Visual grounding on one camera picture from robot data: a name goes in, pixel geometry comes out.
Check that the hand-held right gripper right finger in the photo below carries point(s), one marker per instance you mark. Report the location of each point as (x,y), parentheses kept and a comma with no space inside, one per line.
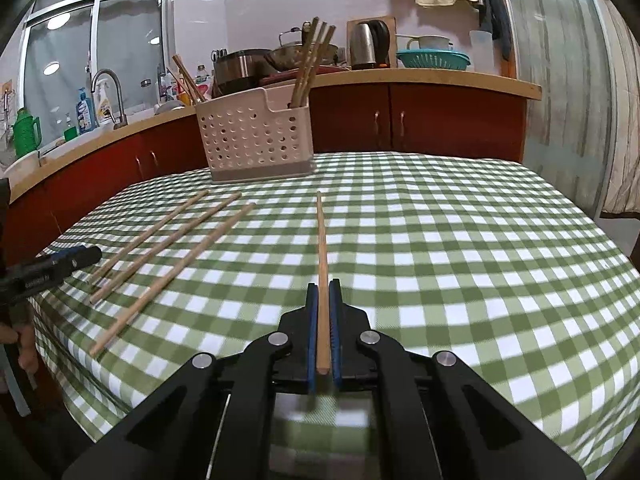
(336,330)

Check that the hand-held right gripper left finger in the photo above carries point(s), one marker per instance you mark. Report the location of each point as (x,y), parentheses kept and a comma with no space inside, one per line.
(311,330)

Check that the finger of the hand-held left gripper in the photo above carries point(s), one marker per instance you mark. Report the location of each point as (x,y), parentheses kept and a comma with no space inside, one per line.
(75,261)

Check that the wooden chopstick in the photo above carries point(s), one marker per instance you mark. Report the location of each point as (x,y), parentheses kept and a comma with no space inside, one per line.
(185,72)
(305,60)
(150,235)
(321,60)
(165,248)
(322,260)
(172,280)
(313,60)
(187,85)

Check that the pink perforated utensil basket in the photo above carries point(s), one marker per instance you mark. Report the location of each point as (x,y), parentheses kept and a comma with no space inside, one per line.
(250,140)

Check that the person's left hand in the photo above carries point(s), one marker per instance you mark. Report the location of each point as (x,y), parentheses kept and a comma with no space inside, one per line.
(27,355)

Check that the small green cup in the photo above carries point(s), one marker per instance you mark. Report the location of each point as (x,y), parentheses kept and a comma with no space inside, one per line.
(70,132)

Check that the green checkered tablecloth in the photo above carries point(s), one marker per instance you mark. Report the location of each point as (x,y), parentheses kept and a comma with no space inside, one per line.
(450,260)

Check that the green thermos flask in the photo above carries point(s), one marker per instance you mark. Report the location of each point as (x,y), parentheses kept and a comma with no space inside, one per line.
(26,132)

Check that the blue detergent bottle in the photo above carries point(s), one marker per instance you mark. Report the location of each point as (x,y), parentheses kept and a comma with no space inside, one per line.
(86,112)

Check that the white spray bottle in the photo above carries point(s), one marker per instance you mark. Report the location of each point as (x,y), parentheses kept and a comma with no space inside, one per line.
(104,107)

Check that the tall curved steel faucet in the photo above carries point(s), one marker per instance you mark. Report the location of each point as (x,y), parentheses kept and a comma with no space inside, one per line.
(120,105)

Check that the white bowl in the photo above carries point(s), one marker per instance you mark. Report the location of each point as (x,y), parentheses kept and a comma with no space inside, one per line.
(167,107)

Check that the yellow oil bottle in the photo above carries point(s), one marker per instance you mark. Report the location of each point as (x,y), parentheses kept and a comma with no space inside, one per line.
(183,96)

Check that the sliding glass window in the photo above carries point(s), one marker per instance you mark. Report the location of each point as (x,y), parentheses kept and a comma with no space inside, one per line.
(65,60)

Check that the clear plastic bottle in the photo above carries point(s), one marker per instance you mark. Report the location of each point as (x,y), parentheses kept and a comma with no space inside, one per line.
(202,77)

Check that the dark rice cooker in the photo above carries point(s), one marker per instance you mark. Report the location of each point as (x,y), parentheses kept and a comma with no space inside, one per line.
(240,72)

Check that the knife block with scissors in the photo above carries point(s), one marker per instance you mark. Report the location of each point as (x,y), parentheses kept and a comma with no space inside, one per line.
(218,55)

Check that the red induction cooker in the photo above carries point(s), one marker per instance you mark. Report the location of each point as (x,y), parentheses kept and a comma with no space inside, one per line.
(327,70)

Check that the beige kitchen countertop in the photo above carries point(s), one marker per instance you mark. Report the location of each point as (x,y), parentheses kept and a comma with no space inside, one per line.
(450,80)

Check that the steel wok with lid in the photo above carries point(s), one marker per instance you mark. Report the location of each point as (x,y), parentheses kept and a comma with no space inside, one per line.
(285,55)

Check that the teal plastic colander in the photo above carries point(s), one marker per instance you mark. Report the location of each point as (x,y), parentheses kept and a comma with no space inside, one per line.
(432,60)

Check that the steel electric kettle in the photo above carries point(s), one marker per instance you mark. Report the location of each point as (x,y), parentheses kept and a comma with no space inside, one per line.
(367,45)

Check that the wooden cutting board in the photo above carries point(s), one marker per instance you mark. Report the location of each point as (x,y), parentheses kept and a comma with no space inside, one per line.
(392,35)

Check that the white enamel mug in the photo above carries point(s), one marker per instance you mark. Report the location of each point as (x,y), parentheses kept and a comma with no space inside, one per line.
(430,42)

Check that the translucent plastic pitcher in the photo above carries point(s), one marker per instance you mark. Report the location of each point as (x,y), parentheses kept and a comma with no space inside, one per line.
(485,52)

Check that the frosted glass door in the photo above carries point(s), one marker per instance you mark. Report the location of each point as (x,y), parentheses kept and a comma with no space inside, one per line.
(555,85)

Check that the striped curtain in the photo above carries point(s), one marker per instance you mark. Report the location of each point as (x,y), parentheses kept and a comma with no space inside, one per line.
(622,125)

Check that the dark hanging cloth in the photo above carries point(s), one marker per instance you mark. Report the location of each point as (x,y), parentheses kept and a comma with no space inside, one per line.
(492,10)

